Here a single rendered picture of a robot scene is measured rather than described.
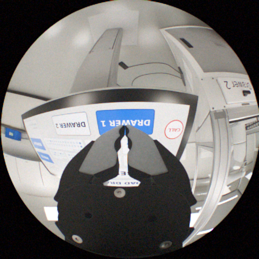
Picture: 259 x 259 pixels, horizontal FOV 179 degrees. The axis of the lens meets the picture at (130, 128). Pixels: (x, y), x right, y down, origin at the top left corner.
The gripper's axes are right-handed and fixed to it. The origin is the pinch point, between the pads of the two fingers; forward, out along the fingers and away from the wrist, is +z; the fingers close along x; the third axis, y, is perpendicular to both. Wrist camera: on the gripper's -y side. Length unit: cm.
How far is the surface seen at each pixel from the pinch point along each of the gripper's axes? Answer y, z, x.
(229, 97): -7.8, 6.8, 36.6
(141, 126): 1.5, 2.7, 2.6
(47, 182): 171, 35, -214
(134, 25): -71, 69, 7
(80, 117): -0.7, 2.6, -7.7
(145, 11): -87, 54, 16
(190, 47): -33, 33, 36
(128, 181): 19.6, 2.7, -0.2
